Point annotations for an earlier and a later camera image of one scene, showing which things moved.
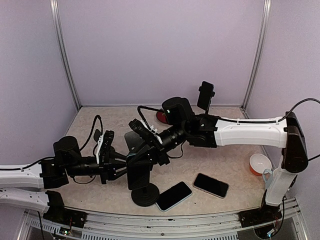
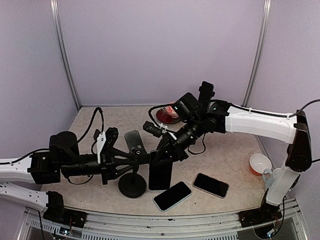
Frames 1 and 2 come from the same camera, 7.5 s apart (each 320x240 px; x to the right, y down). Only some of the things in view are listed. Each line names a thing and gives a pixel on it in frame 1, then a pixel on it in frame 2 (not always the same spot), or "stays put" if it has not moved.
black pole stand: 146,196 to 133,185
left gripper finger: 118,157 stays put
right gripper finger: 140,163 to 167,161
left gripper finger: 120,172 stays put
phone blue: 173,195 stays put
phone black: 205,95 stays put
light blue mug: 268,175 stays put
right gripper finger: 146,149 to 161,149
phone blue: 138,168 to 160,173
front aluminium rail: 164,224 stays put
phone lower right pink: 211,185 stays put
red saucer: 162,117 stays put
